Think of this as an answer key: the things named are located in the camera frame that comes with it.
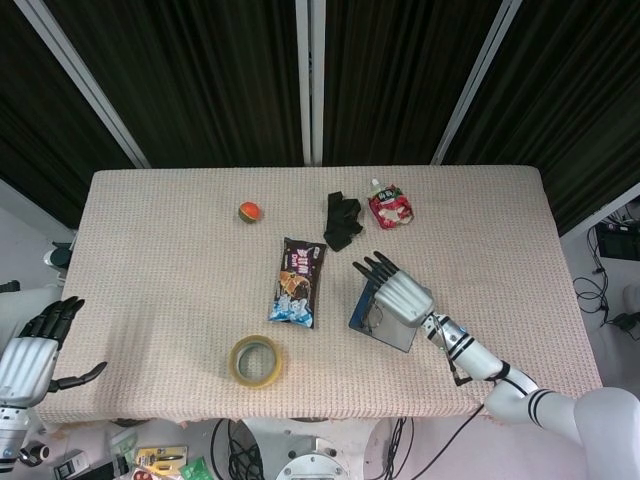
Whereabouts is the yellow tape roll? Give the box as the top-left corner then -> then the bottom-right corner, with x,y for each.
228,334 -> 284,388

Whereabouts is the black crumpled cloth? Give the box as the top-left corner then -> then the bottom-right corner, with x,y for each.
322,191 -> 365,253

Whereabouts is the yellow packet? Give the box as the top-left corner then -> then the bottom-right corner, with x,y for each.
133,445 -> 190,475

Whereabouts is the grey round floor device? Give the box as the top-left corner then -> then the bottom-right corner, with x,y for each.
42,241 -> 77,275

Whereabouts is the red drink pouch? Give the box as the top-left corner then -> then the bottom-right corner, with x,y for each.
367,178 -> 416,231

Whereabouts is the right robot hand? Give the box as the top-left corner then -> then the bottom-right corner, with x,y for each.
352,251 -> 435,328

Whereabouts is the black flat floor device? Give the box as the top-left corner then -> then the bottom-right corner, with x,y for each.
596,224 -> 640,260

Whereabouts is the brown and blue snack bag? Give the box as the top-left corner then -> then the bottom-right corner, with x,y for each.
267,236 -> 327,330

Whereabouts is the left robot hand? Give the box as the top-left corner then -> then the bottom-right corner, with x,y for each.
0,296 -> 109,407

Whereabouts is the black coiled cable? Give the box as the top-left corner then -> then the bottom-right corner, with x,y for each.
209,418 -> 265,480

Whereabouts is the orange and green ball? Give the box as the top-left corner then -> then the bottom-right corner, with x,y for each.
237,200 -> 264,225

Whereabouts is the black pleated curtain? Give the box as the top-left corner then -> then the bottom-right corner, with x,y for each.
43,0 -> 307,169
441,0 -> 640,237
0,0 -> 137,230
321,0 -> 509,166

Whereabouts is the white frame post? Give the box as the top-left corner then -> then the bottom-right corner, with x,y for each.
431,0 -> 524,165
12,0 -> 152,169
294,0 -> 327,167

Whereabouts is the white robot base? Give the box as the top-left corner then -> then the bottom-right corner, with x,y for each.
238,417 -> 397,480

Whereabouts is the black small box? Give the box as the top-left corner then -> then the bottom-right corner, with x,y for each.
52,448 -> 92,480

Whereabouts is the green packet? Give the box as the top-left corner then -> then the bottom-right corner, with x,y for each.
180,456 -> 212,480

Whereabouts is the blue glasses case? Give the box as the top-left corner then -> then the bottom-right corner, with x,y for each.
348,276 -> 418,355

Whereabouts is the beige woven tablecloth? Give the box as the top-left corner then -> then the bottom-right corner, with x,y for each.
37,165 -> 609,427

